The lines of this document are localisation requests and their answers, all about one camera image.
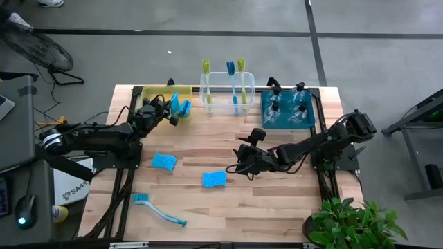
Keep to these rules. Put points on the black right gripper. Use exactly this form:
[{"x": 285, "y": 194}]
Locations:
[{"x": 257, "y": 160}]

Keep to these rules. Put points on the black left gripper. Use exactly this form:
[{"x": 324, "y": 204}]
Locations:
[{"x": 152, "y": 114}]

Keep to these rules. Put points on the clear pump bottle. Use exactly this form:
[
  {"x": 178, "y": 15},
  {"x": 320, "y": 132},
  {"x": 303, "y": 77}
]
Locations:
[
  {"x": 275, "y": 91},
  {"x": 299, "y": 115},
  {"x": 297, "y": 93},
  {"x": 273, "y": 115}
]

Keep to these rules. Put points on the blue dish brush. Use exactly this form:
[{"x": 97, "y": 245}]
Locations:
[
  {"x": 140, "y": 198},
  {"x": 231, "y": 68}
]

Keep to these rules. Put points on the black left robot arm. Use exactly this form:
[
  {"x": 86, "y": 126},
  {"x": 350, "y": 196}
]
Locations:
[{"x": 97, "y": 136}]

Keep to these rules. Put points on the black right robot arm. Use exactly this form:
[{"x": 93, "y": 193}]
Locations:
[{"x": 322, "y": 141}]

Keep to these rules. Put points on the yellow plastic bin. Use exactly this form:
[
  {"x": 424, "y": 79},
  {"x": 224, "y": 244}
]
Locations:
[{"x": 152, "y": 90}]

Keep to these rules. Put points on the clear plastic bin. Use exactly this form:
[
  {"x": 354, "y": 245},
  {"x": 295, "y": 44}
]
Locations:
[{"x": 221, "y": 100}]

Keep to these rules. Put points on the teal plastic bin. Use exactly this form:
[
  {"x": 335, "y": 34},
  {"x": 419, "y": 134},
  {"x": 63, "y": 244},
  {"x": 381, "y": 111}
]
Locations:
[{"x": 287, "y": 119}]

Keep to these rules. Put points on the yellow power plug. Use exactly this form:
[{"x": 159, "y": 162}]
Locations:
[{"x": 60, "y": 121}]

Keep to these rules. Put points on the white cardboard box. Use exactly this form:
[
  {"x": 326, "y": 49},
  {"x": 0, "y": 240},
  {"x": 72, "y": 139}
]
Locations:
[{"x": 74, "y": 190}]

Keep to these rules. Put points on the green potted plant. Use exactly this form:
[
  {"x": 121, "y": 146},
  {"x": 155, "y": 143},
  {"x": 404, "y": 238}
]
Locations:
[{"x": 346, "y": 224}]

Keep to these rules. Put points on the silver aluminium extrusion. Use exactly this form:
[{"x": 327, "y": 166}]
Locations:
[{"x": 128, "y": 245}]

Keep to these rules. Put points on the dark keyboard desk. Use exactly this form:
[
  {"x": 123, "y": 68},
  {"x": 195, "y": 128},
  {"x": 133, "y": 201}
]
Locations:
[{"x": 43, "y": 180}]

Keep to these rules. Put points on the black floor fan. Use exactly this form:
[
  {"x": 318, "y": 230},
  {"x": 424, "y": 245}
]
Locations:
[{"x": 38, "y": 48}]

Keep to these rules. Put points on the yellow cup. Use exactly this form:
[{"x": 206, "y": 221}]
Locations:
[{"x": 59, "y": 213}]

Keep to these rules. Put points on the grey desk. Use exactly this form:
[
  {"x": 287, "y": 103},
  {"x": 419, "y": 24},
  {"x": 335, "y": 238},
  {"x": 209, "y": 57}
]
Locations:
[{"x": 17, "y": 131}]

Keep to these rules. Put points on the black metal cart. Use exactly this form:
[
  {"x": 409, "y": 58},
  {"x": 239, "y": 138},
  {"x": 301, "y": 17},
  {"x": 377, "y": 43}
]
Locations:
[{"x": 394, "y": 128}]

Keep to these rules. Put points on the person's shoe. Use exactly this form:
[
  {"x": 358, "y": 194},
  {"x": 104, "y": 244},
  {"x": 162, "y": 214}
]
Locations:
[
  {"x": 19, "y": 20},
  {"x": 52, "y": 2}
]

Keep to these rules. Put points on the light grey flat device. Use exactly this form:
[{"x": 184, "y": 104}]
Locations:
[{"x": 5, "y": 107}]

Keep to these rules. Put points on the black computer mouse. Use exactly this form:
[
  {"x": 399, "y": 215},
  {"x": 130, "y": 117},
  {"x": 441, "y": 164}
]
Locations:
[{"x": 26, "y": 211}]

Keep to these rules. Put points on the black keyboard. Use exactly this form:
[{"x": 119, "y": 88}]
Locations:
[{"x": 2, "y": 198}]

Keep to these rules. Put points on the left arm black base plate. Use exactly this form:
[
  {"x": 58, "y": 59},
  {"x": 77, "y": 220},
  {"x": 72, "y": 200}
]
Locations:
[{"x": 117, "y": 162}]

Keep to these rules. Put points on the black table frame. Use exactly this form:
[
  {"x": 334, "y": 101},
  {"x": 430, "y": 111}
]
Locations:
[{"x": 319, "y": 102}]

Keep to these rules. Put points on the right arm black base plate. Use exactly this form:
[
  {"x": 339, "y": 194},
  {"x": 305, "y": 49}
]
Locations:
[{"x": 346, "y": 162}]

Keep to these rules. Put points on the black camera mast frame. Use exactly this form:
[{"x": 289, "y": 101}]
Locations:
[{"x": 72, "y": 169}]

